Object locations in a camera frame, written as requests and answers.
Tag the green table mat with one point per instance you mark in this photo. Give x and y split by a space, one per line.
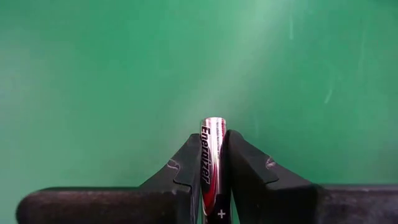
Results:
93 77

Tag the silver Energizer battery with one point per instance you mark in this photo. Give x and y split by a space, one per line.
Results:
214 140

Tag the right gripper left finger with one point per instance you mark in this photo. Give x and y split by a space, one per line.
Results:
186 168

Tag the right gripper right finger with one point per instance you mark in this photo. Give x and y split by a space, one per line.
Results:
255 186

